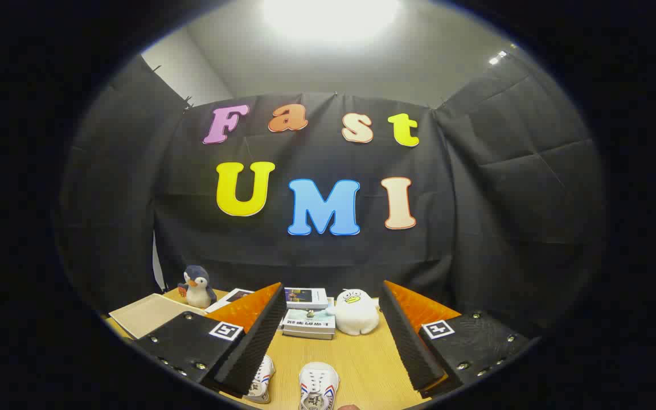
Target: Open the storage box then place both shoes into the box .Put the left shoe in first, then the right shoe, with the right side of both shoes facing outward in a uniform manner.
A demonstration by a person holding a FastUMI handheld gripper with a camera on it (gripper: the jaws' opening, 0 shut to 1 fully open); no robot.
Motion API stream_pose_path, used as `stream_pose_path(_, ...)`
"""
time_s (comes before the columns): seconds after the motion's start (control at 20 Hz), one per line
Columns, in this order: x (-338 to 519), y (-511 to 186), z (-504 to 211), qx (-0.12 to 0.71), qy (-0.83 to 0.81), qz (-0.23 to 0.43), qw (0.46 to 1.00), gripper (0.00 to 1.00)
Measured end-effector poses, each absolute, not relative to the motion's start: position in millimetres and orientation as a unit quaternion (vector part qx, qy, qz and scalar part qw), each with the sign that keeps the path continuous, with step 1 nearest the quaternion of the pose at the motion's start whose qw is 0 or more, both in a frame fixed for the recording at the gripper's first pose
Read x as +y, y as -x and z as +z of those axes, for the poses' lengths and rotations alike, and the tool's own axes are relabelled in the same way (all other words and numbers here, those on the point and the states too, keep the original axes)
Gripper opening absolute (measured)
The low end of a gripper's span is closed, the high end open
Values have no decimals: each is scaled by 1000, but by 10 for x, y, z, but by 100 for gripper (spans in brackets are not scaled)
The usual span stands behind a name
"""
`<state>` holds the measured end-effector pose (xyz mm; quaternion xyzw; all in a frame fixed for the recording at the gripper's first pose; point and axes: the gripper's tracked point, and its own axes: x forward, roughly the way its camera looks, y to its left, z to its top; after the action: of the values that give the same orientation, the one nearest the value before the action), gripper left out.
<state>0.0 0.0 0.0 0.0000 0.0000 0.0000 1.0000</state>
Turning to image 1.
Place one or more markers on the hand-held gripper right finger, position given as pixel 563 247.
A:
pixel 413 347

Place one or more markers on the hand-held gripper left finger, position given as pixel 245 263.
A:
pixel 251 353

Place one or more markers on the white canvas shoe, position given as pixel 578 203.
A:
pixel 262 378
pixel 318 381

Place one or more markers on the beige fabric storage box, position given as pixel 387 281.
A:
pixel 151 313

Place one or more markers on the white book with portrait cover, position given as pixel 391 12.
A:
pixel 231 297

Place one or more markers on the white duck plush toy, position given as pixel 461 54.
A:
pixel 355 316

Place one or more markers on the thick book with teal cover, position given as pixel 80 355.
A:
pixel 311 320

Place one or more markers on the book with blue picture cover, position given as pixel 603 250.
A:
pixel 305 297

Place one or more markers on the grey penguin plush toy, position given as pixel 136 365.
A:
pixel 198 290

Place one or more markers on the black backdrop cloth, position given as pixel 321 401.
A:
pixel 476 199

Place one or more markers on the ceiling light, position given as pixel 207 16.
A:
pixel 331 17

